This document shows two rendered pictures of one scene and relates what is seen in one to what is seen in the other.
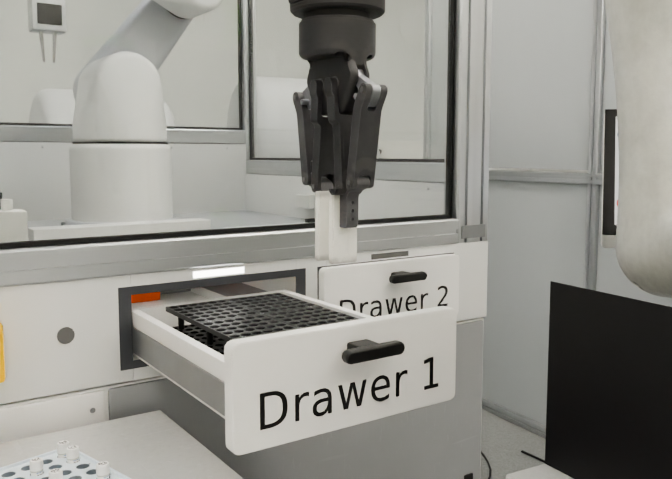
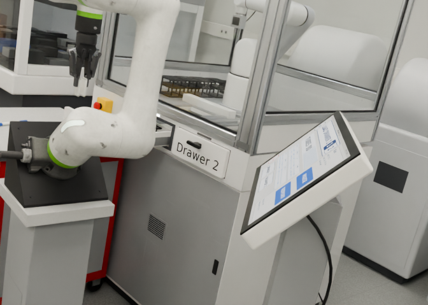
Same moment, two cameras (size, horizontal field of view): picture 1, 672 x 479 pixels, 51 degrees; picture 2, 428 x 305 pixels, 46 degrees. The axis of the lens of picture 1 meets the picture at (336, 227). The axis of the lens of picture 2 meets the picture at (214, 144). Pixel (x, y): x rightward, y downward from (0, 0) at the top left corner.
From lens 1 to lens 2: 2.11 m
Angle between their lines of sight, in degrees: 75
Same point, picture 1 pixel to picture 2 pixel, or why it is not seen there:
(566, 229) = not seen: outside the picture
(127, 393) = not seen: hidden behind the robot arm
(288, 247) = (173, 114)
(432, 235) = (223, 137)
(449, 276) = (220, 158)
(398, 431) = (192, 212)
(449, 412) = (214, 223)
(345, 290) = (180, 139)
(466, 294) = (233, 174)
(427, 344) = not seen: hidden behind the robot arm
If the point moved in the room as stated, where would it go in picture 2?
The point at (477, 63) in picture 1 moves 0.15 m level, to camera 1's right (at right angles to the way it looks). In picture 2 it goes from (261, 62) to (274, 69)
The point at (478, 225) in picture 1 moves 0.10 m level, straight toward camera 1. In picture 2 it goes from (245, 144) to (218, 138)
